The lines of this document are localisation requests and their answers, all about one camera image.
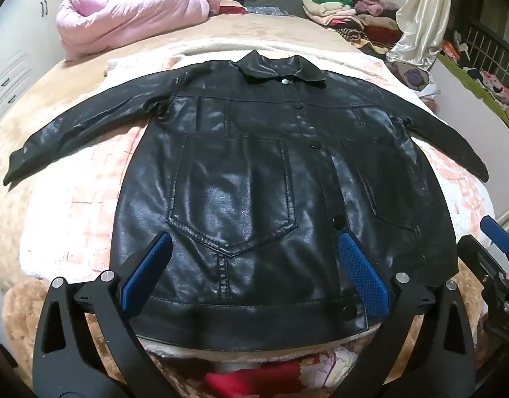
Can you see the green mat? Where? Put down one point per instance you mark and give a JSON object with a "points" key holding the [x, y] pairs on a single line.
{"points": [[465, 78]]}

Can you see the white peach-printed blanket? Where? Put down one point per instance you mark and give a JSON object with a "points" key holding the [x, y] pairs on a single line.
{"points": [[72, 215]]}

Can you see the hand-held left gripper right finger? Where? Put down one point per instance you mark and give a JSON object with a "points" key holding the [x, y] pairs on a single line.
{"points": [[362, 273]]}

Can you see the red and white pillow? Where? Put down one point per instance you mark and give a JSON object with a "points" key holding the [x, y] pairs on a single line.
{"points": [[231, 8]]}

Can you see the floral cloth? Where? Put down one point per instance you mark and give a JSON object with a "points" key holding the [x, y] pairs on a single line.
{"points": [[329, 369]]}

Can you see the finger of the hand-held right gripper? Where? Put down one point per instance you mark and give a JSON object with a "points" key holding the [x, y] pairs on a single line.
{"points": [[497, 232], [474, 251]]}

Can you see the scattered colourful clothes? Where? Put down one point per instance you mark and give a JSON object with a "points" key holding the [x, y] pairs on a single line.
{"points": [[494, 83]]}

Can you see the white wardrobe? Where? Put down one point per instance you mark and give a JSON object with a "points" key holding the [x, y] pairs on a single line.
{"points": [[14, 58]]}

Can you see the blue patterned cloth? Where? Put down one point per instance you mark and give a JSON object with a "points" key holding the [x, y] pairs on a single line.
{"points": [[267, 10]]}

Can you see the black leather jacket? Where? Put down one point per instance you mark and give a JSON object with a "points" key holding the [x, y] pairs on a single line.
{"points": [[238, 174]]}

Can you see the pink quilt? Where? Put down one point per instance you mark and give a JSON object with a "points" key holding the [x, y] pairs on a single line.
{"points": [[126, 16]]}

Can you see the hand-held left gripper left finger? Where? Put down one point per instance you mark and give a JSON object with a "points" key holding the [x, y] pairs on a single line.
{"points": [[149, 265]]}

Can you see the floral bag of clothes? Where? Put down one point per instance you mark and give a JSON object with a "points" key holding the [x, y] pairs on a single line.
{"points": [[412, 76]]}

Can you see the red cloth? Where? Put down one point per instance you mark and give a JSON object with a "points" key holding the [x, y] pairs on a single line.
{"points": [[254, 385]]}

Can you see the pile of folded clothes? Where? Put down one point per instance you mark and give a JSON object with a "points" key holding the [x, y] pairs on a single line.
{"points": [[333, 8]]}

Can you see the cream satin curtain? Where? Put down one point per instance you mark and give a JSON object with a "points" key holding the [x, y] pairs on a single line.
{"points": [[424, 8]]}

